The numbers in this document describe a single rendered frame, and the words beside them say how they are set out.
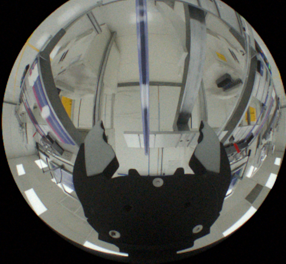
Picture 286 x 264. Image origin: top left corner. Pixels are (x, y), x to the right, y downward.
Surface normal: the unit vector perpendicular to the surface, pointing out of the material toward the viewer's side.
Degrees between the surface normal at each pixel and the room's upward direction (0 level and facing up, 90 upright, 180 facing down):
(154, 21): 0
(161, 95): 90
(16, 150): 90
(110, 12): 0
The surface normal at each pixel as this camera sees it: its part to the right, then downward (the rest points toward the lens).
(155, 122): -0.05, -0.04
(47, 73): 1.00, 0.00
